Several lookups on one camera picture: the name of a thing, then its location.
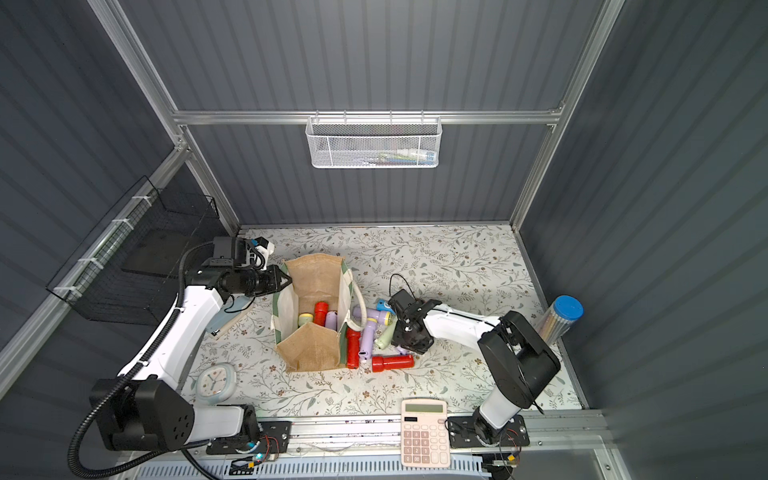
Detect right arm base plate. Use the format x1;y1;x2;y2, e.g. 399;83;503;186
446;414;530;449

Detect red flashlight top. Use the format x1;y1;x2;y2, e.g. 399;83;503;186
313;301;329;327

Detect purple flashlight upper left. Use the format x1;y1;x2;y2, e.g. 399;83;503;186
353;306;392;326

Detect pale green flashlight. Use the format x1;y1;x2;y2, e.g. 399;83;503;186
374;323;396;350
298;312;314;328

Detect red flashlight left vertical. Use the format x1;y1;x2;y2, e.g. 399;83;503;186
346;328;361;370

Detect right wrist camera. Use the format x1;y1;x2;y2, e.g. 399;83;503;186
388;289;415;311

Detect pale green flashlight top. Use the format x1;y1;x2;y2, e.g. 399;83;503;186
298;312;314;328

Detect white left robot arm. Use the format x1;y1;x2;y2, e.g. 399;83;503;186
90;265;292;452

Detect red flashlight bottom horizontal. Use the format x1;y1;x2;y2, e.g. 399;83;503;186
371;355;415;373

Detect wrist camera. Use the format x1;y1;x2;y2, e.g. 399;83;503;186
208;237;275;270
388;289;415;311

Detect black wire side basket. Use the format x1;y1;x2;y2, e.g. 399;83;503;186
46;176;226;326

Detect pink desk calculator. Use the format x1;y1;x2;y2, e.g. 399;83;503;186
400;398;451;469

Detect black corrugated cable hose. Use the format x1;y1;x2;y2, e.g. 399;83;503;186
67;239;241;480

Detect blue flashlight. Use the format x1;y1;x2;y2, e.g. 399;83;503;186
376;299;394;314

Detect white wire wall basket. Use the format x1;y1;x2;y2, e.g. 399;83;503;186
305;117;443;169

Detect markers in wall basket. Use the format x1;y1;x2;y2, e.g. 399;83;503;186
358;148;438;167

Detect purple flashlight vertical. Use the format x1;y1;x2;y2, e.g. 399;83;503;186
358;318;378;362
325;311;338;331

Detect blue lid pencil tube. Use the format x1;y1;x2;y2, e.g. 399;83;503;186
532;295;585;345

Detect pale green flashlight centre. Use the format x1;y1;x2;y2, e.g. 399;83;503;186
374;323;396;350

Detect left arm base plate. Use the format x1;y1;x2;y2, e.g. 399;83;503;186
206;421;292;455

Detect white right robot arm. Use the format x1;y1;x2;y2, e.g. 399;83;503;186
388;290;561;444

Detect grey blue stapler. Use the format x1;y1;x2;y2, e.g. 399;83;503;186
205;295;253;337

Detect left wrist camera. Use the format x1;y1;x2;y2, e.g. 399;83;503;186
208;237;275;270

